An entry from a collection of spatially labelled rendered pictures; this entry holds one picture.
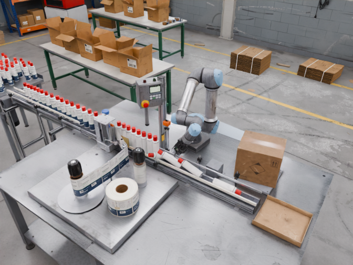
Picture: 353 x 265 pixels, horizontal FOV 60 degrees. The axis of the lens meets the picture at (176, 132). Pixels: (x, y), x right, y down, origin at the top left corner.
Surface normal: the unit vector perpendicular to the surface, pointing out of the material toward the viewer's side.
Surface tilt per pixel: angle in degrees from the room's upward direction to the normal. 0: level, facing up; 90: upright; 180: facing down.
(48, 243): 0
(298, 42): 90
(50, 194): 0
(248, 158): 90
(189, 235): 0
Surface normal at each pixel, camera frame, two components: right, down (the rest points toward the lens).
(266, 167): -0.40, 0.52
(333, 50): -0.65, 0.43
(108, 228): 0.00, -0.82
